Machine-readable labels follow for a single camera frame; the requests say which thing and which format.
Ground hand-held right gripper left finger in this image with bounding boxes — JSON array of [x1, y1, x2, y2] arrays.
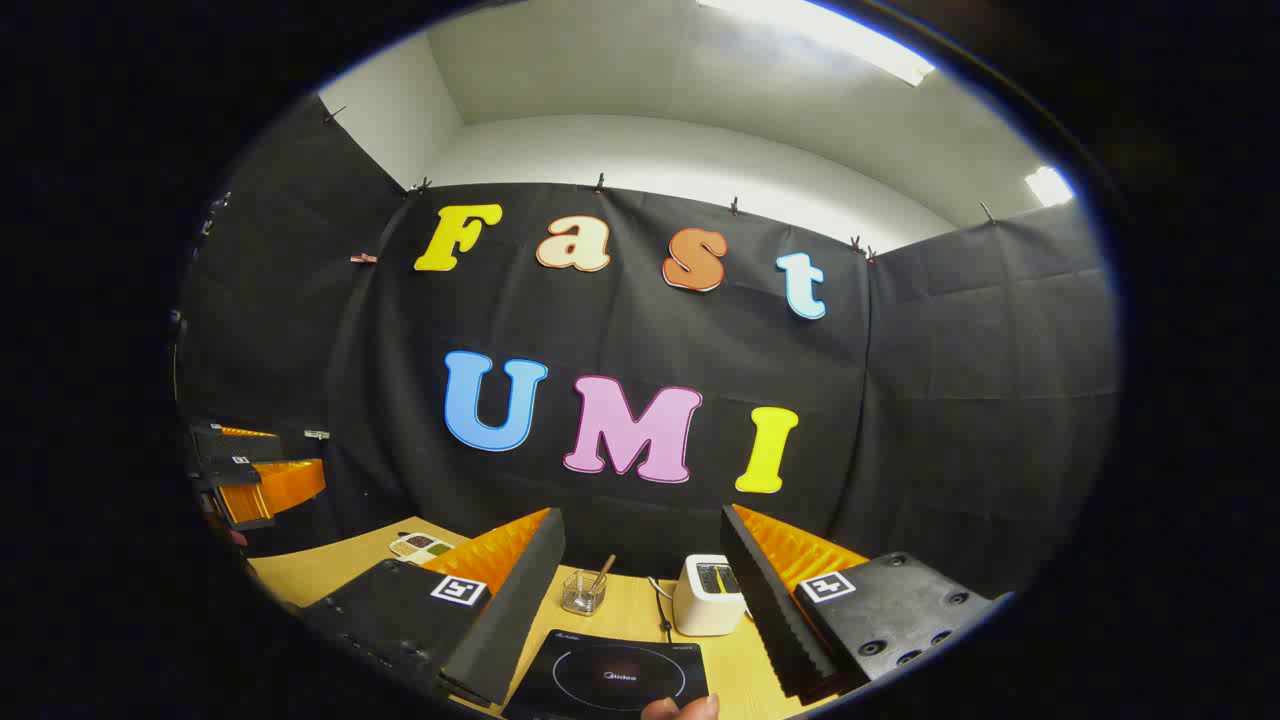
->
[[300, 507, 567, 707]]

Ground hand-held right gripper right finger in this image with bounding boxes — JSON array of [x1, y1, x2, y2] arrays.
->
[[720, 504, 1004, 703]]

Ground black induction cooktop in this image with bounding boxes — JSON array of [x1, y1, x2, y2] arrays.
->
[[503, 628, 711, 719]]

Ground white toaster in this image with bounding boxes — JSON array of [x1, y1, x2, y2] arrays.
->
[[672, 554, 749, 637]]

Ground divided white snack plate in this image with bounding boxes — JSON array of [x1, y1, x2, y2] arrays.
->
[[388, 533, 456, 561]]

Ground black backdrop cloth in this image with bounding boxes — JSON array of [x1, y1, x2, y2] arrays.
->
[[172, 95, 1119, 601]]

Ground small ceiling light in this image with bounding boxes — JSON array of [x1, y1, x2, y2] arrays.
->
[[1023, 165, 1076, 209]]

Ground long ceiling light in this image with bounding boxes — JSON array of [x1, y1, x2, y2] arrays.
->
[[697, 0, 936, 88]]

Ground wire mesh utensil holder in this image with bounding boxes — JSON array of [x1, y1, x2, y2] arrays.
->
[[561, 568, 608, 616]]

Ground black power cable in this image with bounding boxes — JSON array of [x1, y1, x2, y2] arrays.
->
[[648, 576, 676, 643]]

